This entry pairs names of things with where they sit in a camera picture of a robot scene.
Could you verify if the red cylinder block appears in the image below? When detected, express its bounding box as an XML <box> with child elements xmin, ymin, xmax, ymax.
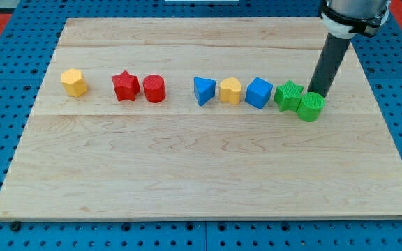
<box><xmin>143</xmin><ymin>75</ymin><xmax>166</xmax><ymax>103</ymax></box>

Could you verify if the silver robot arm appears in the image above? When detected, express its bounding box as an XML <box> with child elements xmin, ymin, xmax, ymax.
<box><xmin>308</xmin><ymin>0</ymin><xmax>390</xmax><ymax>97</ymax></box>

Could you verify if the green cylinder block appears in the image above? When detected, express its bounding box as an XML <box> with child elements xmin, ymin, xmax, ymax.
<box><xmin>297</xmin><ymin>92</ymin><xmax>326</xmax><ymax>122</ymax></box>

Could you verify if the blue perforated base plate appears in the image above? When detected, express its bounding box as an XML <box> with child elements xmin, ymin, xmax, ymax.
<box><xmin>0</xmin><ymin>1</ymin><xmax>402</xmax><ymax>250</ymax></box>

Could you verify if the yellow hexagon block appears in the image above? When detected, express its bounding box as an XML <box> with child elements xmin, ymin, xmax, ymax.
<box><xmin>61</xmin><ymin>68</ymin><xmax>88</xmax><ymax>97</ymax></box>

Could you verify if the yellow heart block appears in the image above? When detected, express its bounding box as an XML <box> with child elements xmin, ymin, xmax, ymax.
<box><xmin>219</xmin><ymin>77</ymin><xmax>242</xmax><ymax>105</ymax></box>

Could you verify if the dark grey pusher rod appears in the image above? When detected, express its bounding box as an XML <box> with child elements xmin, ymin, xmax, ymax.
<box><xmin>307</xmin><ymin>33</ymin><xmax>351</xmax><ymax>98</ymax></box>

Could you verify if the wooden board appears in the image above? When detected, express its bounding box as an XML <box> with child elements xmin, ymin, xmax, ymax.
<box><xmin>0</xmin><ymin>17</ymin><xmax>402</xmax><ymax>222</ymax></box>

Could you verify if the green star block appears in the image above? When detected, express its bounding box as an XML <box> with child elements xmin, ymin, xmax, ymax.
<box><xmin>273</xmin><ymin>80</ymin><xmax>304</xmax><ymax>112</ymax></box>

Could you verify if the red star block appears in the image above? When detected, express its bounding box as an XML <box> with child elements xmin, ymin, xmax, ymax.
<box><xmin>111</xmin><ymin>70</ymin><xmax>140</xmax><ymax>101</ymax></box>

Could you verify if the blue triangle block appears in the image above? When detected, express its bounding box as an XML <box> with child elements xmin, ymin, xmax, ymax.
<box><xmin>194</xmin><ymin>77</ymin><xmax>216</xmax><ymax>106</ymax></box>

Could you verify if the blue cube block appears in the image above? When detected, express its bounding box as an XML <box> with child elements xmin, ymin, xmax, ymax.
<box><xmin>245</xmin><ymin>77</ymin><xmax>273</xmax><ymax>109</ymax></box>

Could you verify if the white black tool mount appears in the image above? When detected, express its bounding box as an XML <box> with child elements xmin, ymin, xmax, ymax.
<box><xmin>319</xmin><ymin>1</ymin><xmax>390</xmax><ymax>39</ymax></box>

